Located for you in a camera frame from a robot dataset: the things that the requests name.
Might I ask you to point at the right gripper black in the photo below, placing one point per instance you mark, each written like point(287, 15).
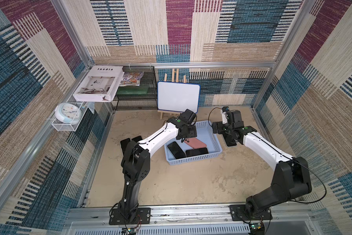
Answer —
point(228, 135)

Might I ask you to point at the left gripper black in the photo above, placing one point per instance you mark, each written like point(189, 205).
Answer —
point(193, 132)

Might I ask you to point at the blue plastic storage basket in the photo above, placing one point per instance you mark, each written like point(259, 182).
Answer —
point(204, 134)

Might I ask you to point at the dark reddish phone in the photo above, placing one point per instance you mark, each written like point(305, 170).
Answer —
point(230, 142)

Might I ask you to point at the black phone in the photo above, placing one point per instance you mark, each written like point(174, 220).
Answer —
point(123, 144)
point(196, 152)
point(176, 151)
point(137, 139)

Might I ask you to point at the black phone top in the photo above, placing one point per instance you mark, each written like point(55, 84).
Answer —
point(123, 144)

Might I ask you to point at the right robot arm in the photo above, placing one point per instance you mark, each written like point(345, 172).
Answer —
point(291, 178)

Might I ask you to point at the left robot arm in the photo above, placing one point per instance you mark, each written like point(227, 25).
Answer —
point(137, 159)

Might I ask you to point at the pink phone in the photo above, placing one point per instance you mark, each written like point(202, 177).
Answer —
point(195, 143)

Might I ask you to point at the white book box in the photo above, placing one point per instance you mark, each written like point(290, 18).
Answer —
point(100, 84)

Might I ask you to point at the wooden easel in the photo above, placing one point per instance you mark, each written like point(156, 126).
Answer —
point(174, 78)

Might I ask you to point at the colourful snack packet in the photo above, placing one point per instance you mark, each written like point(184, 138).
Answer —
point(131, 79)

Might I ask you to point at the white round clock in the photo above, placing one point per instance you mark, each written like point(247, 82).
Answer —
point(68, 113)

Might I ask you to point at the clear acrylic shelf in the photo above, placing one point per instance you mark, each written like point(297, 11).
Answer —
point(59, 126)

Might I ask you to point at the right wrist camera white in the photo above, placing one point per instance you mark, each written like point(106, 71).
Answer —
point(224, 111)

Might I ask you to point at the white whiteboard blue frame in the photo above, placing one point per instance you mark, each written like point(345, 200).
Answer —
point(177, 97)

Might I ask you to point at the black wire rack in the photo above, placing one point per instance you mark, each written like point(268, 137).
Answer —
point(137, 97)

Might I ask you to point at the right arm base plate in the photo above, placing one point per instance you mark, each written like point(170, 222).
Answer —
point(247, 214)

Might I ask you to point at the aluminium front rail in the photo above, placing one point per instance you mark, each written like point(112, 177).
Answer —
point(195, 219)

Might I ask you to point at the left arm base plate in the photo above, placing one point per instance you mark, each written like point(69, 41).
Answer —
point(137, 216)

